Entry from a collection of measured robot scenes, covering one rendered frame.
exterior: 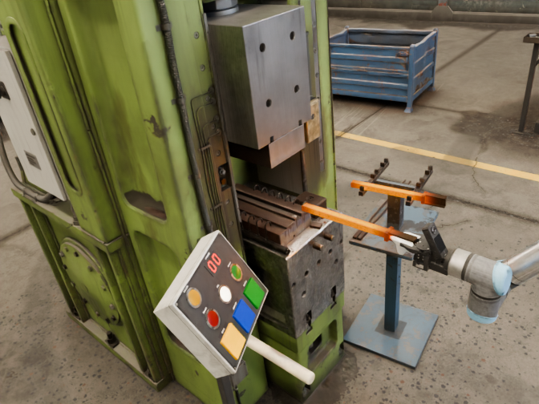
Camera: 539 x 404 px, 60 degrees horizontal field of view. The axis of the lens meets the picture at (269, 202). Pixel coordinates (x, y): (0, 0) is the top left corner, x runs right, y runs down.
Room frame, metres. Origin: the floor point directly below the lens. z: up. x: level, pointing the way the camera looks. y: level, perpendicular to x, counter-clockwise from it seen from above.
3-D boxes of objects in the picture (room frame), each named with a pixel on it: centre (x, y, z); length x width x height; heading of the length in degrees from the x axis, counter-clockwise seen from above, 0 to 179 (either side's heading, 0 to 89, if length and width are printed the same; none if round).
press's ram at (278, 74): (1.72, 0.03, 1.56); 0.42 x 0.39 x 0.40; 45
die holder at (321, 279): (1.74, 0.03, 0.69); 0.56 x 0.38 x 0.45; 45
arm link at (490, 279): (1.05, -0.63, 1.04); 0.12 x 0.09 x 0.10; 45
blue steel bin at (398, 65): (5.47, -1.45, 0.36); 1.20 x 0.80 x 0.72; 51
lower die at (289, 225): (1.69, 0.06, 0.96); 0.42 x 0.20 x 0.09; 45
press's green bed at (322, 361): (1.74, 0.03, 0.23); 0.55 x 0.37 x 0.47; 45
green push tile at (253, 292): (1.14, 0.09, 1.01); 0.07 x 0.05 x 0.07; 160
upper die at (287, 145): (1.69, 0.06, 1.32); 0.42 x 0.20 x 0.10; 45
